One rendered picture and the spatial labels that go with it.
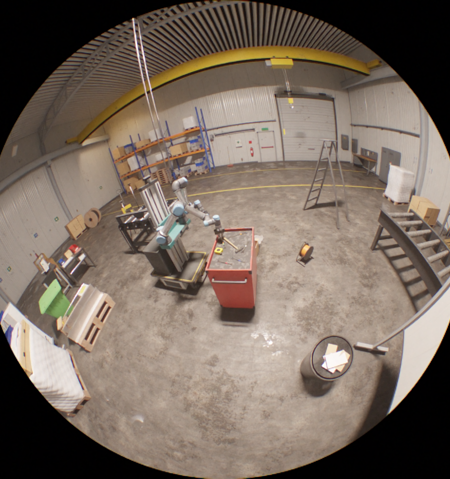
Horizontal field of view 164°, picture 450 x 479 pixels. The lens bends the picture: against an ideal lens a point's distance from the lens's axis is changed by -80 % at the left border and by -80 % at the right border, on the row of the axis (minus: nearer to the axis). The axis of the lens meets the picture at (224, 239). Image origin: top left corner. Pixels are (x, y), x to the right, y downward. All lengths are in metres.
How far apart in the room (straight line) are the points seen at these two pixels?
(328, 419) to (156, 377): 2.18
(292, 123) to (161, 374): 12.30
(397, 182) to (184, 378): 7.66
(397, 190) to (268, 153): 8.17
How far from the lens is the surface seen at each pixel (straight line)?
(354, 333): 2.49
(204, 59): 8.88
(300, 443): 2.31
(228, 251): 1.78
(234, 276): 1.59
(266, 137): 11.26
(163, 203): 2.26
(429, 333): 1.66
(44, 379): 2.99
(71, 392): 3.23
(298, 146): 11.64
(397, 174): 6.94
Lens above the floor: 2.07
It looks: 36 degrees down
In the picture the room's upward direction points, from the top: 14 degrees counter-clockwise
